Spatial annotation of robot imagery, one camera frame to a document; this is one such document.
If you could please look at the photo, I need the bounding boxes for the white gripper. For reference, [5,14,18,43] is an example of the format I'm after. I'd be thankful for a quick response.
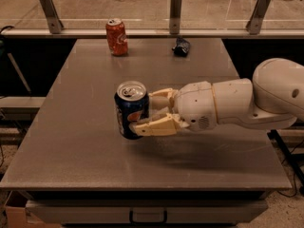
[129,82,217,137]

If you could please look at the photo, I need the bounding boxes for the blue pepsi can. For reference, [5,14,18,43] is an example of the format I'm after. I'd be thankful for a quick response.
[114,81,149,140]

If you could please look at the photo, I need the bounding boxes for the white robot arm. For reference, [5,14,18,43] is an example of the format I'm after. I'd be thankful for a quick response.
[130,58,304,136]

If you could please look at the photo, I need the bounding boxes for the dark blue rxbar wrapper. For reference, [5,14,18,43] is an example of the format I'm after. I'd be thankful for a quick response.
[172,37,191,57]

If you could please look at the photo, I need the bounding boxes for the orange soda can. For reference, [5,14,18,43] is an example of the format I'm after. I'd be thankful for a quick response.
[105,18,128,56]

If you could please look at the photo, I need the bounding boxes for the black stand leg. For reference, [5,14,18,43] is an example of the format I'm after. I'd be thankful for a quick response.
[268,130,304,198]

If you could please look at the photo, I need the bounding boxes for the cardboard box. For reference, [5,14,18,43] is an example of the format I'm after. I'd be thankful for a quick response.
[5,191,61,228]

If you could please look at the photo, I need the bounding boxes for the middle metal rail bracket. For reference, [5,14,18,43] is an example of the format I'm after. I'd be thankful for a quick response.
[169,0,182,34]

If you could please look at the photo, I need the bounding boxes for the metal rail bracket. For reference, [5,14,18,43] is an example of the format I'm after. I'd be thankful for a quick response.
[246,0,272,35]
[169,0,182,34]
[39,0,64,34]

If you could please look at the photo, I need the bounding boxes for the right metal rail bracket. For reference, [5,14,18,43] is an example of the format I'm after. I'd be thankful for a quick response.
[246,0,272,35]

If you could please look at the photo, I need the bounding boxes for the grey drawer with black handle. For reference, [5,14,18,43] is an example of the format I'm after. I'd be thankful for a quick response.
[26,200,268,225]

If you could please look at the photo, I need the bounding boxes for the left metal rail bracket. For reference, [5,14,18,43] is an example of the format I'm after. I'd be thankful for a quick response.
[39,0,64,34]

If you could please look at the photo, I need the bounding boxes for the horizontal metal rail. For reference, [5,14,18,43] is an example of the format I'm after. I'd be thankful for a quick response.
[1,28,304,39]

